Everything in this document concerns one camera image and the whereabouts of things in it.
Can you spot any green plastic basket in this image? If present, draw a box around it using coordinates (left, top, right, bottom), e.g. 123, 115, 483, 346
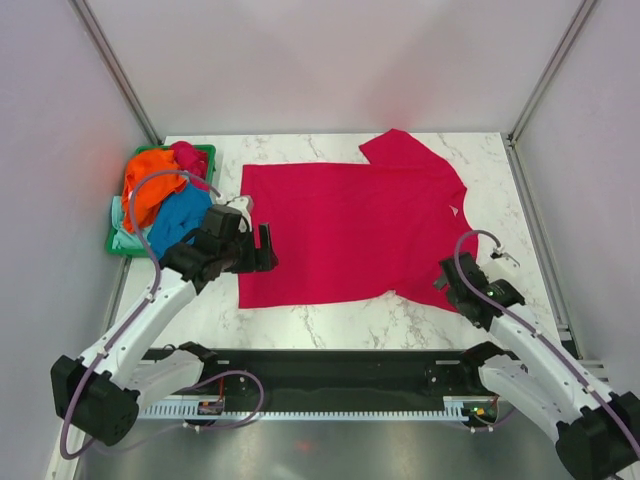
105, 141, 216, 258

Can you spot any magenta t shirt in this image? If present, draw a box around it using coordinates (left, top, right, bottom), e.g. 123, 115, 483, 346
170, 141, 208, 190
238, 129, 470, 311

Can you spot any orange t shirt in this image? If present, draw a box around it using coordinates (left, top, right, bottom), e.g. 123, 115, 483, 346
121, 148, 188, 234

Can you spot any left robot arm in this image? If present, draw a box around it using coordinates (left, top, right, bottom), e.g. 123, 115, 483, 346
51, 205, 278, 446

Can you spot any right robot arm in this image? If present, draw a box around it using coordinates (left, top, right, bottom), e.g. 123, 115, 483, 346
434, 252, 639, 479

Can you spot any blue t shirt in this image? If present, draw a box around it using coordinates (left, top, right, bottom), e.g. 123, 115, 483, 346
147, 184, 212, 260

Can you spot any light teal t shirt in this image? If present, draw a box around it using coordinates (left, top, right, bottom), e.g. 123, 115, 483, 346
111, 196, 143, 251

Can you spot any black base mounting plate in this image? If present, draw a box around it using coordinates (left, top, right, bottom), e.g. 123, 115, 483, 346
144, 349, 519, 414

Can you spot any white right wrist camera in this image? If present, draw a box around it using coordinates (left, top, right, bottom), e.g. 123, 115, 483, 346
483, 246, 521, 283

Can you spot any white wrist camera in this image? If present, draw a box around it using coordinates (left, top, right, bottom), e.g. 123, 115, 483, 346
483, 246, 521, 283
216, 195, 254, 222

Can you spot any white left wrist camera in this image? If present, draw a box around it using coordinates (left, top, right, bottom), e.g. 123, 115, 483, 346
216, 195, 254, 222

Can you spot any right side aluminium rail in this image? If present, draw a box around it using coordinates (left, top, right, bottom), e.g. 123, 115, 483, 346
502, 135, 583, 360

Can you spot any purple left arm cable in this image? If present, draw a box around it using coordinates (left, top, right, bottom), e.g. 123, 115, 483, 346
59, 169, 224, 460

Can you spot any white slotted cable duct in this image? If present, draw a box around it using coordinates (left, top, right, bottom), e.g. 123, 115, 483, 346
139, 396, 468, 422

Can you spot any right aluminium corner post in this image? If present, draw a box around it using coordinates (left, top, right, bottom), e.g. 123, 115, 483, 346
506, 0, 600, 148

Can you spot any aluminium corner post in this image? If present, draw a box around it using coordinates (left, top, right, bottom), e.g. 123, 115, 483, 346
69, 0, 163, 145
506, 0, 600, 148

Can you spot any left aluminium corner post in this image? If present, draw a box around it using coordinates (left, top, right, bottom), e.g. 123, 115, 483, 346
69, 0, 163, 145

